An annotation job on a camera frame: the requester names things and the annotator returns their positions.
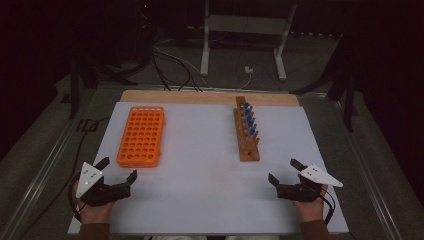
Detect orange plastic tube rack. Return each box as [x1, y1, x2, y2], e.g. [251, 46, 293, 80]
[116, 105, 166, 169]

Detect black stand legs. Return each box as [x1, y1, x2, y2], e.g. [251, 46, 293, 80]
[289, 34, 359, 133]
[66, 54, 151, 120]

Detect hand-held gripper black cable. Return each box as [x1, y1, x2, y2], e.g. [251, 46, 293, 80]
[319, 187, 336, 227]
[67, 171, 84, 223]

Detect black floor cables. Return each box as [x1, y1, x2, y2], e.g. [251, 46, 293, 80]
[150, 41, 204, 93]

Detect right hand-held gripper black cable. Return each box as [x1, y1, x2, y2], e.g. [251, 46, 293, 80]
[319, 187, 336, 227]

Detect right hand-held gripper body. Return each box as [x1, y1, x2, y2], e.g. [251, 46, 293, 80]
[275, 163, 344, 204]

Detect black floor bracket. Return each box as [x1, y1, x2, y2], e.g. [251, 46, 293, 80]
[76, 118, 100, 133]

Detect long black floor cable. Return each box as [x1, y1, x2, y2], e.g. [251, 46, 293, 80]
[18, 115, 112, 240]

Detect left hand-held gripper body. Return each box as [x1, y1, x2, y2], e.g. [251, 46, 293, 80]
[75, 162, 132, 208]

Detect left hand-held gripper black cable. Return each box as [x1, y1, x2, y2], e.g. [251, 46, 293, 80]
[67, 171, 84, 223]

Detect white floor cable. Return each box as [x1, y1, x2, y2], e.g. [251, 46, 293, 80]
[154, 38, 253, 90]

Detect white table board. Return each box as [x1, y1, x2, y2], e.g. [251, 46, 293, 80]
[67, 101, 350, 236]

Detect white metal stand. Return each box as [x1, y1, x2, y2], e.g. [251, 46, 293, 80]
[199, 0, 298, 82]

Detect person's right hand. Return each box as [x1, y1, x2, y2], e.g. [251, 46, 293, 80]
[292, 186, 330, 224]

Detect wooden tube rack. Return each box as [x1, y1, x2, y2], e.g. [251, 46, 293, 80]
[233, 95, 261, 163]

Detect person's left hand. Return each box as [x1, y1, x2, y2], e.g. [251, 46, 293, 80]
[71, 179, 117, 225]

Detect black power strip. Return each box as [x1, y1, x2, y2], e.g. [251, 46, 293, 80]
[289, 30, 345, 39]

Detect aluminium frame rail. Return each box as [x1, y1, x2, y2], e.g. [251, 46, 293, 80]
[0, 84, 104, 240]
[328, 94, 406, 240]

